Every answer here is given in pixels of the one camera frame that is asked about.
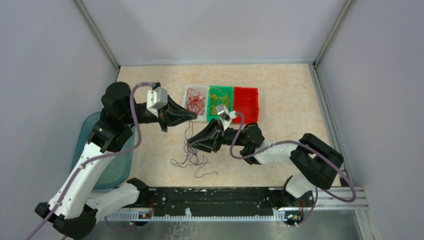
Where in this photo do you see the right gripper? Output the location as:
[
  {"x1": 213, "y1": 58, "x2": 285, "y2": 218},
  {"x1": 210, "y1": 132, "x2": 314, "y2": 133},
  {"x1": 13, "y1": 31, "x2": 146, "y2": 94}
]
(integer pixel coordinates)
[{"x1": 187, "y1": 118, "x2": 246, "y2": 153}]

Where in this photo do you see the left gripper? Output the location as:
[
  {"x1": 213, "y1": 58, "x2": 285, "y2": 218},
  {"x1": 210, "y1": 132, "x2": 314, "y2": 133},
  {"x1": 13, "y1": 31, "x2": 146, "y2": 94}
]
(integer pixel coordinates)
[{"x1": 122, "y1": 94, "x2": 198, "y2": 132}]

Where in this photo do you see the red cable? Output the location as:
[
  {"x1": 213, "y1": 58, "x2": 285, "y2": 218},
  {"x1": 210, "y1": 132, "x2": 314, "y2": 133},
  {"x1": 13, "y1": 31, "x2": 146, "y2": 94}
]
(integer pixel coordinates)
[{"x1": 184, "y1": 86, "x2": 208, "y2": 117}]

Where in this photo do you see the cable pile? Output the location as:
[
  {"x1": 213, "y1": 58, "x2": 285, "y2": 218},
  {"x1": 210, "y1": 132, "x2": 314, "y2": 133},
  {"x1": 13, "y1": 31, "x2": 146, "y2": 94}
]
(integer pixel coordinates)
[{"x1": 170, "y1": 145, "x2": 219, "y2": 179}]

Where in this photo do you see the yellow cable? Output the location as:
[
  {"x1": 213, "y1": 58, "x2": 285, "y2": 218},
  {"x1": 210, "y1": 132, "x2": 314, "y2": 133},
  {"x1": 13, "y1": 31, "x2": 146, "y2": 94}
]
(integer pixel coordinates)
[{"x1": 209, "y1": 88, "x2": 232, "y2": 115}]

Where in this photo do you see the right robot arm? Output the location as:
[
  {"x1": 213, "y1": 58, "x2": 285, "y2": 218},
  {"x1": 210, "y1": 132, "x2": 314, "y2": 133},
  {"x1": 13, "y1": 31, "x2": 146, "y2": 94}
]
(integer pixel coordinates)
[{"x1": 187, "y1": 120, "x2": 344, "y2": 206}]

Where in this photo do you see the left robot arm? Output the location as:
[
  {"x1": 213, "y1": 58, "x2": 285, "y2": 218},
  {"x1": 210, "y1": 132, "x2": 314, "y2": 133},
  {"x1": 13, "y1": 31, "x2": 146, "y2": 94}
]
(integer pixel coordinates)
[{"x1": 35, "y1": 82, "x2": 197, "y2": 240}]

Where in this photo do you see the white plastic bin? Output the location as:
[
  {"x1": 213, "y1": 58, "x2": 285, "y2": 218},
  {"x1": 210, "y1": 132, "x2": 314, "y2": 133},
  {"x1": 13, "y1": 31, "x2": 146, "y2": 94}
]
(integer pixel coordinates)
[{"x1": 182, "y1": 84, "x2": 210, "y2": 122}]

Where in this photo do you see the green plastic bin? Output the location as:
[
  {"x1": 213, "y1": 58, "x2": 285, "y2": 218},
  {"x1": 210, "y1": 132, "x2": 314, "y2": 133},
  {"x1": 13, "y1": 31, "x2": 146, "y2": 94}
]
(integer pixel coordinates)
[{"x1": 206, "y1": 85, "x2": 234, "y2": 122}]

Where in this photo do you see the red plastic bin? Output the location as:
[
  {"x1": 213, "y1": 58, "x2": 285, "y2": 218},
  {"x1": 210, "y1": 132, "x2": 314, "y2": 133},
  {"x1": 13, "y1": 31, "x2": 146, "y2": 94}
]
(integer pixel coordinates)
[{"x1": 233, "y1": 86, "x2": 259, "y2": 124}]

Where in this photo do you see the teal plastic basin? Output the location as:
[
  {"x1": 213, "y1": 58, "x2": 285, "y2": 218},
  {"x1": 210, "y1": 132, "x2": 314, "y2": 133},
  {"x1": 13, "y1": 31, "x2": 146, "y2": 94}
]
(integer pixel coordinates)
[{"x1": 70, "y1": 112, "x2": 133, "y2": 190}]

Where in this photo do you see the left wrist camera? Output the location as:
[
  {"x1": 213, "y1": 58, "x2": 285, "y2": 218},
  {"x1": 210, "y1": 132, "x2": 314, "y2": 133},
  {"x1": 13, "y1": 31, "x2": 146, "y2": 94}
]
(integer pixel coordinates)
[{"x1": 146, "y1": 86, "x2": 168, "y2": 117}]

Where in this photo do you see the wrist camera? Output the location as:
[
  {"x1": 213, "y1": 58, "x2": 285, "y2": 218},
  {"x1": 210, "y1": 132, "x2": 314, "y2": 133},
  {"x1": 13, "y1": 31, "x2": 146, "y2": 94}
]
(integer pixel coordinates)
[
  {"x1": 215, "y1": 104, "x2": 237, "y2": 131},
  {"x1": 146, "y1": 86, "x2": 168, "y2": 117}
]

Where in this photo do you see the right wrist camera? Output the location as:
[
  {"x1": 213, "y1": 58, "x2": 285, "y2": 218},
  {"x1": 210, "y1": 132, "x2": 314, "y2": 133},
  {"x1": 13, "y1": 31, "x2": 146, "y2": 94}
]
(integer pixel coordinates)
[{"x1": 215, "y1": 104, "x2": 237, "y2": 131}]

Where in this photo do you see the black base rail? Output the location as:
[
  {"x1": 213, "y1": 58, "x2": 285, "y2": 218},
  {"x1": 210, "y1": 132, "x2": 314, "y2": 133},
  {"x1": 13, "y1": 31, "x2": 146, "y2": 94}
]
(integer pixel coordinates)
[{"x1": 118, "y1": 186, "x2": 316, "y2": 218}]

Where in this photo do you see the aluminium frame rail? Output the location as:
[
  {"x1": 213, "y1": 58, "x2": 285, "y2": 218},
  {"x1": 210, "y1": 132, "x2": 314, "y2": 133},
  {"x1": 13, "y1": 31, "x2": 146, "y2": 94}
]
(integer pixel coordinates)
[{"x1": 98, "y1": 186, "x2": 369, "y2": 223}]

